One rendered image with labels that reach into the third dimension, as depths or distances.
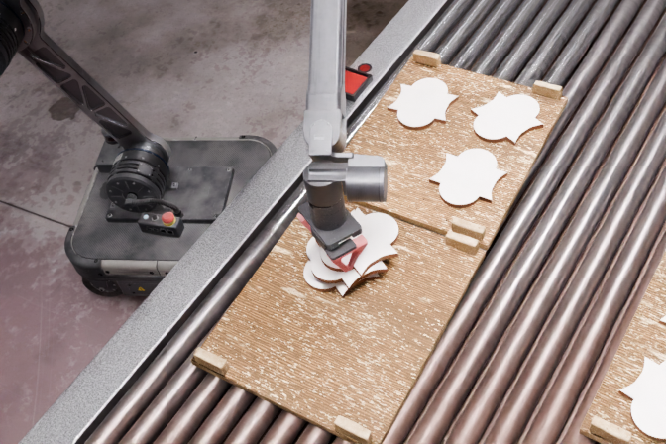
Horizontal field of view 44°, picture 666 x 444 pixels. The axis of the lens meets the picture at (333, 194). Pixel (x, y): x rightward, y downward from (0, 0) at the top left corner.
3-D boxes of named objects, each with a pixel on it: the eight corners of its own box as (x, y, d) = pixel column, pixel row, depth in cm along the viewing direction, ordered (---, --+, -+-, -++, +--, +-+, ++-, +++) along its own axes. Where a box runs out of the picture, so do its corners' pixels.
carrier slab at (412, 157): (318, 190, 161) (317, 185, 160) (411, 60, 182) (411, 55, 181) (488, 251, 147) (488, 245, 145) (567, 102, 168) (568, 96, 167)
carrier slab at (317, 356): (192, 365, 139) (189, 360, 138) (316, 194, 160) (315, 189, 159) (376, 456, 125) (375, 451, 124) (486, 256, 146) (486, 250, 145)
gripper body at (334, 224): (331, 197, 140) (326, 166, 135) (364, 234, 134) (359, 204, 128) (298, 214, 139) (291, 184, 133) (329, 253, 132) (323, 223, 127)
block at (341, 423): (334, 431, 127) (332, 423, 124) (340, 421, 128) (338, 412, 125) (368, 448, 124) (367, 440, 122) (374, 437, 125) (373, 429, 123)
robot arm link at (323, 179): (304, 155, 129) (298, 181, 125) (348, 155, 128) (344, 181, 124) (310, 185, 134) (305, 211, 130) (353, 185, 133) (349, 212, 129)
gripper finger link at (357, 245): (350, 242, 144) (344, 206, 137) (372, 269, 139) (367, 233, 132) (316, 261, 142) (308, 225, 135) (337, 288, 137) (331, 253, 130)
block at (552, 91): (530, 93, 169) (531, 84, 167) (534, 87, 170) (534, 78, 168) (559, 101, 166) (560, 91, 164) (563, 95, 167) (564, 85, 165)
